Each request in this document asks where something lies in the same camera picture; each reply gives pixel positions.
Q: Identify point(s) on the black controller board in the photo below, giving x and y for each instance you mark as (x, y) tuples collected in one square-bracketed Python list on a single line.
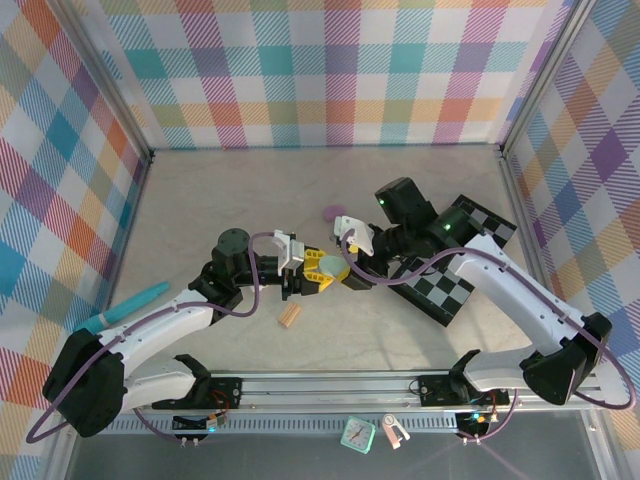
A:
[(190, 424), (475, 422)]

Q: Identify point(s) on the ridged wooden block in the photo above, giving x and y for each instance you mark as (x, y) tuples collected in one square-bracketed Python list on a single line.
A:
[(290, 316)]

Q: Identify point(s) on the aluminium frame post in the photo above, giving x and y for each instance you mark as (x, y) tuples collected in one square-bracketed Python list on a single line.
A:
[(110, 90), (545, 80)]

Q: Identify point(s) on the aluminium side rail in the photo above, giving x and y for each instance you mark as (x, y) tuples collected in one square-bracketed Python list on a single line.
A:
[(520, 210), (131, 220)]

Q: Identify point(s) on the black grey checkerboard panel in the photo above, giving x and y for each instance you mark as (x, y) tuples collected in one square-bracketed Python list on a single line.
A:
[(495, 225), (440, 300)]

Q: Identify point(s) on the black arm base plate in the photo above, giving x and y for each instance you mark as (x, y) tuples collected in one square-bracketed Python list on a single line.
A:
[(435, 390), (225, 392)]

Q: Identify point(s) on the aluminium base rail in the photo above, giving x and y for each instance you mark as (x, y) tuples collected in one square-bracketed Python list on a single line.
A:
[(325, 390)]

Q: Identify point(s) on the mint square alarm clock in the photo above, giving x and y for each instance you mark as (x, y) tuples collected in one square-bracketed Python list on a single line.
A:
[(357, 434)]

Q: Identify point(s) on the pink purple earbud case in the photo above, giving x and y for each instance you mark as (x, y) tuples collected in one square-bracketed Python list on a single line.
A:
[(333, 212)]

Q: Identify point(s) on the teal marker pen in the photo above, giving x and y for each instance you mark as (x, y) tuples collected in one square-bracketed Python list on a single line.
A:
[(130, 305)]

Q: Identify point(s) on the white pink clip tool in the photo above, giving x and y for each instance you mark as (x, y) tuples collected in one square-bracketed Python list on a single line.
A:
[(390, 422)]

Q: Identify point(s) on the pale mint round earbud case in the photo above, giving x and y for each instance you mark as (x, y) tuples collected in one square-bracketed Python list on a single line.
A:
[(331, 265)]

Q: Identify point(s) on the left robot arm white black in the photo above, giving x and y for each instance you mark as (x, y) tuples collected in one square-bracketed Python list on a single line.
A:
[(160, 325)]

